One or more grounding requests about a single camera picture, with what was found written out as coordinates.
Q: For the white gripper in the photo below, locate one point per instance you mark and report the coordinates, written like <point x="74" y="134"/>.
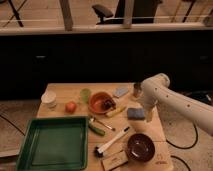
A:
<point x="148" y="104"/>

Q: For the blue grey sponge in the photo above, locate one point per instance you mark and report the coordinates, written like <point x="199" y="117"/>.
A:
<point x="135" y="114"/>

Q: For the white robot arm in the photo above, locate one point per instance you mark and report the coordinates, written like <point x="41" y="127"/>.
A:
<point x="156" y="89"/>

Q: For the light blue sponge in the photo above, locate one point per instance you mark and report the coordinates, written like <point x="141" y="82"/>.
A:
<point x="120" y="91"/>

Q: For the green plastic tray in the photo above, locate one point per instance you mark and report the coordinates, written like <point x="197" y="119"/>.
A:
<point x="55" y="144"/>

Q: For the metal cup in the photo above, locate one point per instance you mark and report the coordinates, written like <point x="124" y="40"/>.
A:
<point x="137" y="89"/>

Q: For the yellow banana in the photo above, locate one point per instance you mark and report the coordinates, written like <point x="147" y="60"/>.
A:
<point x="115" y="111"/>

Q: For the dark red bowl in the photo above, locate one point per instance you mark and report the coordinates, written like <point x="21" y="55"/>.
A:
<point x="140" y="147"/>

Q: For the dark grapes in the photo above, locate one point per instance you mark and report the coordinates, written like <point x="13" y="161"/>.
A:
<point x="108" y="104"/>

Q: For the orange bowl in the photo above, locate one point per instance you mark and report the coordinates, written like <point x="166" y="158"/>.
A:
<point x="95" y="102"/>

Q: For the wooden block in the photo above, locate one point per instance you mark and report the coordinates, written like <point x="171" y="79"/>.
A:
<point x="114" y="161"/>

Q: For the metal spoon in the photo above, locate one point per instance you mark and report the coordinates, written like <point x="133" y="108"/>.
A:
<point x="98" y="121"/>

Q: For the green cucumber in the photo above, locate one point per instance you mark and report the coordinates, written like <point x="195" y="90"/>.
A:
<point x="96" y="130"/>

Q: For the green plastic cup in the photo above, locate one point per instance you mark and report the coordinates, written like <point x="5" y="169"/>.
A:
<point x="85" y="94"/>

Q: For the orange tomato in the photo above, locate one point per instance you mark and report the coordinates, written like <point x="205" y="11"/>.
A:
<point x="70" y="107"/>

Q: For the black office chair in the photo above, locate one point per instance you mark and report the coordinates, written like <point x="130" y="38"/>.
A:
<point x="144" y="12"/>

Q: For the white paper cup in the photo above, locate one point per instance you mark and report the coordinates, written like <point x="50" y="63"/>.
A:
<point x="49" y="99"/>

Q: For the white handled dish brush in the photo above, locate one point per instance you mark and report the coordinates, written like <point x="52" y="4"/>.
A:
<point x="99" y="150"/>

